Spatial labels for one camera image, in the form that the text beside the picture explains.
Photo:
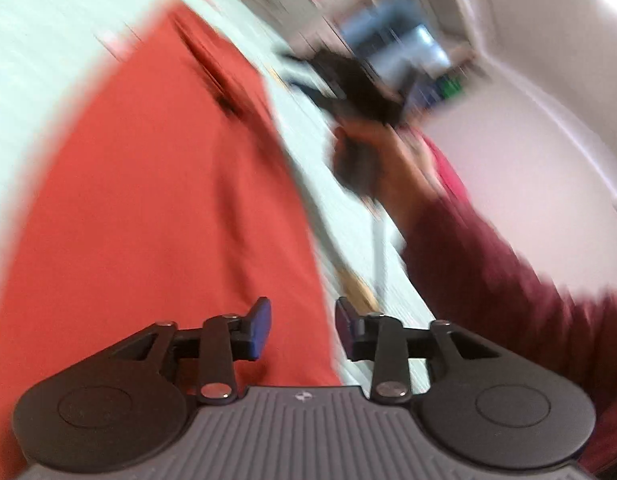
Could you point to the pink folded blanket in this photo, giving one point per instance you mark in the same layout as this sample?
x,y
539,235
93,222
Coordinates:
x,y
446,165

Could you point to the person's right forearm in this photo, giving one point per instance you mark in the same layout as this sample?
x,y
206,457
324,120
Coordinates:
x,y
488,285

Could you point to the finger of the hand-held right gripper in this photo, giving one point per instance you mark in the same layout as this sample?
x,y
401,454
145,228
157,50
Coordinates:
x,y
313,95
298,57

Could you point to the red t-shirt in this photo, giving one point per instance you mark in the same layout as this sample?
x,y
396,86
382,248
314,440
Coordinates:
x,y
163,210

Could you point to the pile of colourful bags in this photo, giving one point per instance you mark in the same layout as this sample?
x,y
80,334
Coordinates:
x,y
448,87

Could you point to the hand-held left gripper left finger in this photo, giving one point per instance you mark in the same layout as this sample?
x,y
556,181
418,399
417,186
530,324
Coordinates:
x,y
261,327

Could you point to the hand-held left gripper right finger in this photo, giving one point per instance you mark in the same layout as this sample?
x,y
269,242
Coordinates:
x,y
344,327

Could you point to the person's right hand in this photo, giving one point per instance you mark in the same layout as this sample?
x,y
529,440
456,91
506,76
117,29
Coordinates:
x,y
403,175

